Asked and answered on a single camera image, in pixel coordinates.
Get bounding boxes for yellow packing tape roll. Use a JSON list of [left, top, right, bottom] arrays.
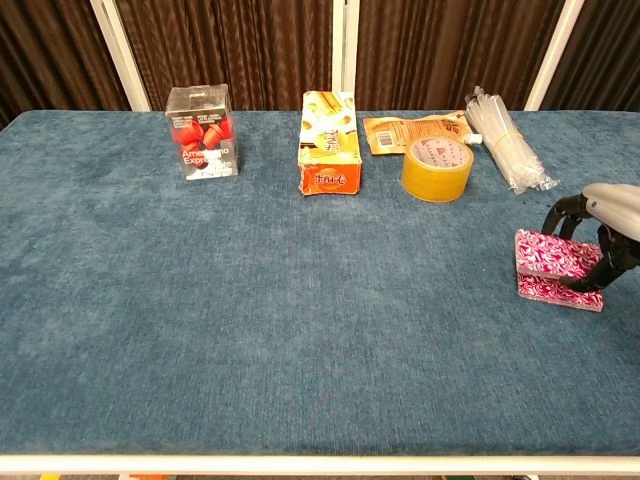
[[401, 135, 475, 204]]

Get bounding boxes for brown pleated curtain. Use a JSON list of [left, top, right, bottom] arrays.
[[0, 0, 640, 130]]

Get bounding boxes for white table edge rail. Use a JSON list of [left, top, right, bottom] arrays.
[[0, 453, 640, 477]]

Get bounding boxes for blue velvet table cloth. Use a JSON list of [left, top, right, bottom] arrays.
[[0, 109, 640, 458]]

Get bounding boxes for bundle of clear wrapped straws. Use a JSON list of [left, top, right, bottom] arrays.
[[464, 86, 561, 196]]

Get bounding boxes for orange spouted foil pouch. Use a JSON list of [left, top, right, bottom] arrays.
[[362, 110, 485, 157]]

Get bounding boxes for white frame post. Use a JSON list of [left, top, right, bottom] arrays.
[[524, 0, 586, 112], [89, 0, 153, 113], [332, 0, 361, 104]]

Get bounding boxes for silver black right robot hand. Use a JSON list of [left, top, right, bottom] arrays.
[[542, 182, 640, 294]]

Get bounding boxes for clear box of red capsules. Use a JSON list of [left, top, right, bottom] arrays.
[[165, 84, 240, 182]]

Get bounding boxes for orange yellow snack carton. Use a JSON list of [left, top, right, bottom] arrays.
[[297, 90, 364, 198]]

